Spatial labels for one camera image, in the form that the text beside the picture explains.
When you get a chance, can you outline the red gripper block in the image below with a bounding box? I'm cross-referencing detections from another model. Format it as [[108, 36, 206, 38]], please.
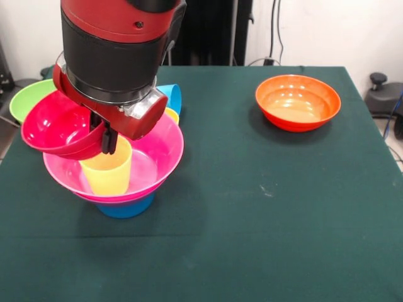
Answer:
[[52, 64, 169, 155]]

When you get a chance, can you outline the pale yellow translucent cup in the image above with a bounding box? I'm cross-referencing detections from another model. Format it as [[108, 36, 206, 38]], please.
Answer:
[[79, 137, 133, 196]]

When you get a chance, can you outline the small pink-red bowl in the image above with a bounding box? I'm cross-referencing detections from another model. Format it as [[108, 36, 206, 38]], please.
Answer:
[[21, 91, 106, 160]]

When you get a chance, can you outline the large pink bowl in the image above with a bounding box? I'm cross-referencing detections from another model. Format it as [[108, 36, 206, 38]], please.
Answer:
[[42, 116, 185, 203]]

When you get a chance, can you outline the orange-yellow cup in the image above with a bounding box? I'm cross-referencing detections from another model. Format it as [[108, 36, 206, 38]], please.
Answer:
[[165, 108, 180, 126]]

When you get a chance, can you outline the blue cup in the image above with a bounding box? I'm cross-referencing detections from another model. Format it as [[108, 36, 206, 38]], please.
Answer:
[[156, 84, 183, 116]]

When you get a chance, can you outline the large green bowl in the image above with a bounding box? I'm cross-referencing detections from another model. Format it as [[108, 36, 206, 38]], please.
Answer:
[[9, 78, 59, 125]]

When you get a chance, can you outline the blue bowl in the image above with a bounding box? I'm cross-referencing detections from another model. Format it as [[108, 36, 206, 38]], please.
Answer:
[[96, 193, 156, 220]]

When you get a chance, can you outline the black grey floor stand base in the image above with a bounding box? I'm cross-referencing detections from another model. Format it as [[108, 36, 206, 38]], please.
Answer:
[[364, 72, 403, 119], [0, 65, 56, 126]]

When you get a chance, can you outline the dark green table cloth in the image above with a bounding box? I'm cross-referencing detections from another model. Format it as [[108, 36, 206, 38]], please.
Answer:
[[0, 64, 403, 302]]

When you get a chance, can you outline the orange bowl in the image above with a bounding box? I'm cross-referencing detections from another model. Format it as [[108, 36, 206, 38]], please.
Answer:
[[255, 74, 342, 133]]

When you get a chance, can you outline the black wall cable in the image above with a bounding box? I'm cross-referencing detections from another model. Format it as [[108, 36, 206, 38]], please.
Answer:
[[269, 0, 286, 65]]

